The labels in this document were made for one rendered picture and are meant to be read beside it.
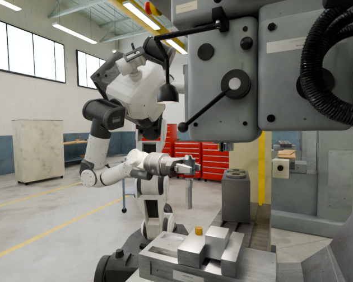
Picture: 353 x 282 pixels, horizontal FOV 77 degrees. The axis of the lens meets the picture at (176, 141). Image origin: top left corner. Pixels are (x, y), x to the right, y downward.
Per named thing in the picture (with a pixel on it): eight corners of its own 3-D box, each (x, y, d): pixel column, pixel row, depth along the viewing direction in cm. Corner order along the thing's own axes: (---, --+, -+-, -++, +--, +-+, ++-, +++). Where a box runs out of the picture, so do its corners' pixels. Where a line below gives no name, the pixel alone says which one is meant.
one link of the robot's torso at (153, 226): (145, 228, 160) (138, 169, 143) (173, 229, 158) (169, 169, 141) (140, 245, 146) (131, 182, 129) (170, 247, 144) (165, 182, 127)
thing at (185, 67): (183, 131, 72) (182, 64, 70) (187, 131, 75) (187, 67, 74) (195, 131, 70) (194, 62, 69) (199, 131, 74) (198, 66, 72)
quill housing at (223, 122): (185, 142, 62) (183, 24, 61) (206, 139, 81) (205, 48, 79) (257, 143, 55) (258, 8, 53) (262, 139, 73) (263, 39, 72)
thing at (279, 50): (256, 131, 53) (257, 17, 51) (263, 130, 75) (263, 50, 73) (357, 130, 45) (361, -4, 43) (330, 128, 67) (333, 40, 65)
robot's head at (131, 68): (120, 74, 99) (113, 58, 91) (140, 64, 101) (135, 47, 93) (126, 83, 96) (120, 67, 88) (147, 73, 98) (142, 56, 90)
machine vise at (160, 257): (138, 277, 62) (137, 239, 62) (163, 250, 76) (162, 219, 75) (275, 320, 48) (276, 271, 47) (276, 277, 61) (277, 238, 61)
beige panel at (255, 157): (221, 257, 233) (219, 29, 219) (228, 239, 269) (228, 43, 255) (275, 268, 211) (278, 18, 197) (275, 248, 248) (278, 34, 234)
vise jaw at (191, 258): (177, 263, 57) (176, 248, 57) (196, 236, 71) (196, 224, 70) (199, 269, 55) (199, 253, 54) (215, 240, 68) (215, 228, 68)
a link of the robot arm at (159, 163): (170, 156, 74) (144, 154, 82) (170, 184, 75) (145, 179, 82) (191, 152, 84) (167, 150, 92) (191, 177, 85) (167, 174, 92)
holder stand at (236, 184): (221, 220, 99) (221, 176, 98) (224, 204, 120) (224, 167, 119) (250, 223, 96) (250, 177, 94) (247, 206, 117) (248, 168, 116)
